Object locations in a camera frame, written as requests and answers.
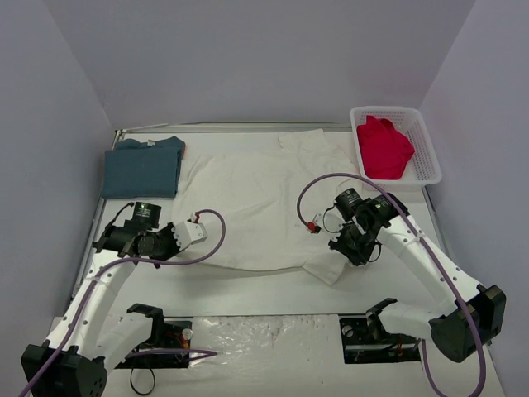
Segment white t shirt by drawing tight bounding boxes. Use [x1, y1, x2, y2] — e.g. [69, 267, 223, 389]
[172, 130, 362, 285]

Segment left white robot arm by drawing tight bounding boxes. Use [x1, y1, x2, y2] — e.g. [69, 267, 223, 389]
[21, 202, 207, 396]

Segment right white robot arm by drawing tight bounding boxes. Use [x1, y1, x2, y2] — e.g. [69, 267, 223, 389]
[328, 189, 507, 363]

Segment folded teal t shirt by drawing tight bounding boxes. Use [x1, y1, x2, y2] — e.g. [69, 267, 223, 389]
[101, 136, 186, 199]

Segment red t shirt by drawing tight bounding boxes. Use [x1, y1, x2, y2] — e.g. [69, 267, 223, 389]
[356, 115, 415, 180]

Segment white plastic basket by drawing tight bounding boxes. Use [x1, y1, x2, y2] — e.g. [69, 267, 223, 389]
[350, 106, 442, 191]

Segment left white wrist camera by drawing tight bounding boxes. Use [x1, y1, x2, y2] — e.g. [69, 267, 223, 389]
[172, 221, 207, 251]

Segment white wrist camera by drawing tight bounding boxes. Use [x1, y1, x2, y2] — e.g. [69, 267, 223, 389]
[307, 213, 331, 234]
[172, 221, 207, 251]

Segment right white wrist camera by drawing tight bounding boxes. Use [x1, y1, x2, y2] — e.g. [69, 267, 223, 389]
[307, 213, 331, 234]

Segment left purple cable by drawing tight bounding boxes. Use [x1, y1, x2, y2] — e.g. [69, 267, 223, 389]
[16, 208, 227, 397]

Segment purple cable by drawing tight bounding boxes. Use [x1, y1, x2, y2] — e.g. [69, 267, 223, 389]
[16, 208, 227, 397]
[296, 173, 488, 397]

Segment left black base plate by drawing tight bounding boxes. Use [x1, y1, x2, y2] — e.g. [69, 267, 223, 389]
[117, 318, 193, 370]

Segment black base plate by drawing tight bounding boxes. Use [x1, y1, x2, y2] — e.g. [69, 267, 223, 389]
[117, 318, 193, 370]
[339, 314, 421, 365]

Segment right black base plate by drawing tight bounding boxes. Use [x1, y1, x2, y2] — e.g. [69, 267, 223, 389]
[339, 314, 421, 365]

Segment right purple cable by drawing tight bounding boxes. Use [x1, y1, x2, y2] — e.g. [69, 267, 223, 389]
[296, 173, 488, 397]

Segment aluminium table rail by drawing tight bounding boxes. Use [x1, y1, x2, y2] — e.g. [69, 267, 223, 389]
[118, 122, 352, 135]

